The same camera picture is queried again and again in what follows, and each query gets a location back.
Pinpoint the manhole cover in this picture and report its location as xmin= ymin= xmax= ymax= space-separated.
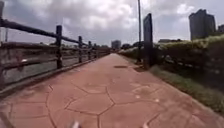
xmin=113 ymin=64 xmax=129 ymax=70

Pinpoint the distant grey building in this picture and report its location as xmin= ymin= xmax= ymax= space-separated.
xmin=111 ymin=39 xmax=122 ymax=51

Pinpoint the red stamped concrete path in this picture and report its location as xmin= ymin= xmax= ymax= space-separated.
xmin=0 ymin=53 xmax=224 ymax=128

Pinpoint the thin tall pole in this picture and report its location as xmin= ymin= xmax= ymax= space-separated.
xmin=136 ymin=0 xmax=143 ymax=64

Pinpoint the dark upright sign board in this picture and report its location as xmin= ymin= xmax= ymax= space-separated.
xmin=142 ymin=13 xmax=155 ymax=71

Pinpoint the river water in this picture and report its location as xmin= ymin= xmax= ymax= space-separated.
xmin=2 ymin=54 xmax=98 ymax=85

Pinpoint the grass strip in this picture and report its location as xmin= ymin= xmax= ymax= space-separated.
xmin=116 ymin=54 xmax=224 ymax=115

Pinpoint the grey concrete kerb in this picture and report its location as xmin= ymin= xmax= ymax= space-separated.
xmin=0 ymin=54 xmax=108 ymax=100

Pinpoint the green hedge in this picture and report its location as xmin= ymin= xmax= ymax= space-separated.
xmin=117 ymin=34 xmax=224 ymax=88

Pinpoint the tall dark building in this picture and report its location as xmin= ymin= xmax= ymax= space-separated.
xmin=188 ymin=8 xmax=217 ymax=41

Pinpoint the dark wooden post fence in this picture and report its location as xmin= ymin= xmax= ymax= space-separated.
xmin=0 ymin=18 xmax=113 ymax=90

